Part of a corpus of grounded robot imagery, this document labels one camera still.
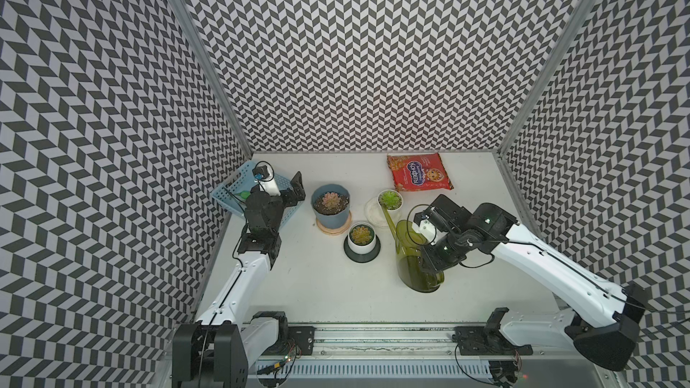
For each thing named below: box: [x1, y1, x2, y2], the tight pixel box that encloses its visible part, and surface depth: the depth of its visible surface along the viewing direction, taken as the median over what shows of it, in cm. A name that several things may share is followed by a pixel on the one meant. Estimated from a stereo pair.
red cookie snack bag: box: [387, 152, 455, 192], surface depth 108 cm
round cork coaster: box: [315, 210, 354, 237], surface depth 96 cm
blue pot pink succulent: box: [310, 183, 351, 230], surface depth 93 cm
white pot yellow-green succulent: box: [347, 222, 377, 255], surface depth 88 cm
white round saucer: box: [363, 197, 390, 229], surface depth 101 cm
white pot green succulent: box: [377, 188, 404, 221], surface depth 93 cm
